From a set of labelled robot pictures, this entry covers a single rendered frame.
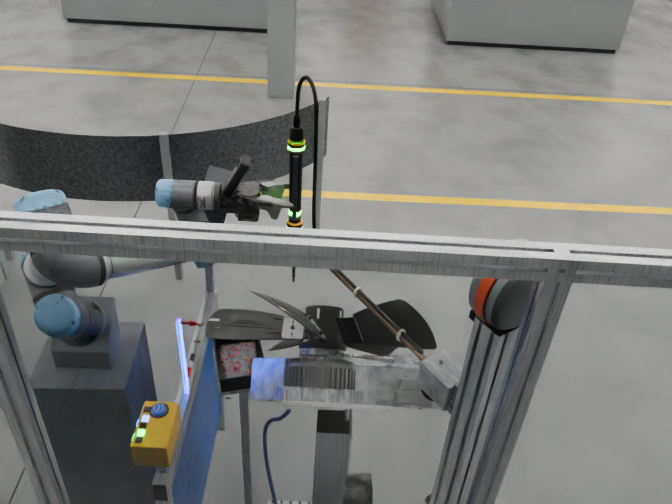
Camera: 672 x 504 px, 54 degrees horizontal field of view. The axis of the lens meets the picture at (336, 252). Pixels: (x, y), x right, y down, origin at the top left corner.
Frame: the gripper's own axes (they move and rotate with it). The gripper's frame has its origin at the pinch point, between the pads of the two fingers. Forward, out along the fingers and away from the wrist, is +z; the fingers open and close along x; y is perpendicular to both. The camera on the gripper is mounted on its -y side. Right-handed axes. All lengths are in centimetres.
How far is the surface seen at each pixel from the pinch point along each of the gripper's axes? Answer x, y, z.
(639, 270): 74, -37, 54
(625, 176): -319, 167, 247
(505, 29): -599, 145, 197
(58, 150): -159, 82, -133
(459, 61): -550, 167, 142
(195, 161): -168, 89, -64
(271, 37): -427, 110, -48
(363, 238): 71, -38, 15
